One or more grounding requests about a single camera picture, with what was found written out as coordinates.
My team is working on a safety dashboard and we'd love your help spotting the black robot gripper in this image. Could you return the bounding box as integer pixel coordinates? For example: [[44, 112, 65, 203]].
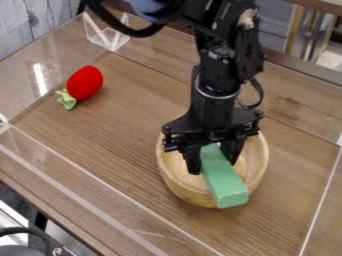
[[161, 66, 264, 175]]

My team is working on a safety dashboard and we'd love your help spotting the brown wooden bowl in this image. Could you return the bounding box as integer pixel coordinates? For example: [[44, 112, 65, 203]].
[[156, 133, 269, 208]]

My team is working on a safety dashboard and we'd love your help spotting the green rectangular block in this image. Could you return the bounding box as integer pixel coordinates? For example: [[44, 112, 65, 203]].
[[200, 144, 249, 209]]

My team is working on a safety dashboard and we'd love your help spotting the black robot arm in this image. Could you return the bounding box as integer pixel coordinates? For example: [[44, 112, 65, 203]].
[[84, 0, 265, 175]]

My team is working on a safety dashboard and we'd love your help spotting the red plush strawberry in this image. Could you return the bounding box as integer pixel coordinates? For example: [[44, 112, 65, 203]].
[[56, 65, 104, 110]]

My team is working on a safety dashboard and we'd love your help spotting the black table leg clamp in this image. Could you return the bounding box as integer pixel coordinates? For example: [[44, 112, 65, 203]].
[[0, 209, 77, 256]]

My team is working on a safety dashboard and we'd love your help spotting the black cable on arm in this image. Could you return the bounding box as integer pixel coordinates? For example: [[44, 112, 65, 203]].
[[235, 77, 265, 112]]

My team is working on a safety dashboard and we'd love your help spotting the clear acrylic corner bracket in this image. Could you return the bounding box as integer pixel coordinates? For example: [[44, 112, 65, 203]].
[[81, 12, 129, 52]]

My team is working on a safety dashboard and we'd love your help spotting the gold metal furniture frame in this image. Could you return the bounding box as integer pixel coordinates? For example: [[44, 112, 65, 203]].
[[284, 5, 339, 63]]

